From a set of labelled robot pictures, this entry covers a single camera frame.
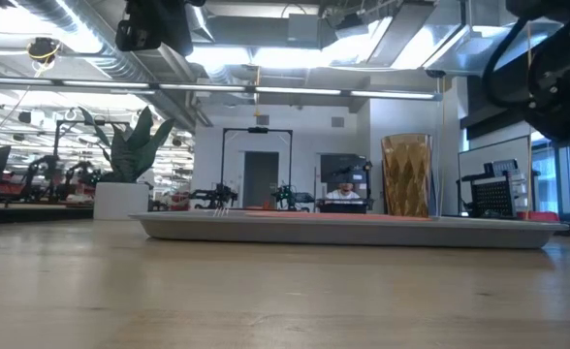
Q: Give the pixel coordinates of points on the grey plastic tray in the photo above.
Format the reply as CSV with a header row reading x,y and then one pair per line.
x,y
343,235

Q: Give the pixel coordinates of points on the amber faceted plastic cup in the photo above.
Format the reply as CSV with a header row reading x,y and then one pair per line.
x,y
406,179

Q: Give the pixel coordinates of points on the black background robot arm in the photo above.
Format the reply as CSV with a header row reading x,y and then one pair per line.
x,y
57,177
214,196
290,196

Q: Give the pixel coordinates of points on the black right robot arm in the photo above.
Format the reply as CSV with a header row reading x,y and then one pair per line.
x,y
566,72

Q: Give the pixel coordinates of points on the long ceiling light bar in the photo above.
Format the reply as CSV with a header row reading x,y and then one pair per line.
x,y
202,87

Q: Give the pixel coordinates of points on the green snake plant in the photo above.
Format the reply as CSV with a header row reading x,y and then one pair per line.
x,y
135,155

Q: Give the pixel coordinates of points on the white round plant pot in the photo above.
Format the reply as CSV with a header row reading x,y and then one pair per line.
x,y
120,201

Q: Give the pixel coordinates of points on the grey door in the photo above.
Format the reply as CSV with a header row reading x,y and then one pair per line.
x,y
261,179

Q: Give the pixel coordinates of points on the person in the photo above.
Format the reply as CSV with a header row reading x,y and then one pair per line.
x,y
343,195

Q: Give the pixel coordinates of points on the black desk equipment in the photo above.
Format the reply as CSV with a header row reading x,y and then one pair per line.
x,y
343,205

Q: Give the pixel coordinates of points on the black perforated cart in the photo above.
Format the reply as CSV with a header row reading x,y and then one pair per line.
x,y
493,196

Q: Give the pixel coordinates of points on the red box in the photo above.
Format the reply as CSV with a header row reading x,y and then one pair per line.
x,y
537,216

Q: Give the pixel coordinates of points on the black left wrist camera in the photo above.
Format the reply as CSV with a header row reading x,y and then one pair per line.
x,y
125,36

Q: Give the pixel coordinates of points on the grey wall vent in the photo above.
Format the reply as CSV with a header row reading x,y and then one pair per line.
x,y
338,121
263,119

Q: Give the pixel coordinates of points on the tall black stand frame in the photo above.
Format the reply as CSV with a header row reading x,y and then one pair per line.
x,y
223,169

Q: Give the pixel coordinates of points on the black wall monitor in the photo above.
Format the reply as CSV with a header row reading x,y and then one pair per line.
x,y
343,167

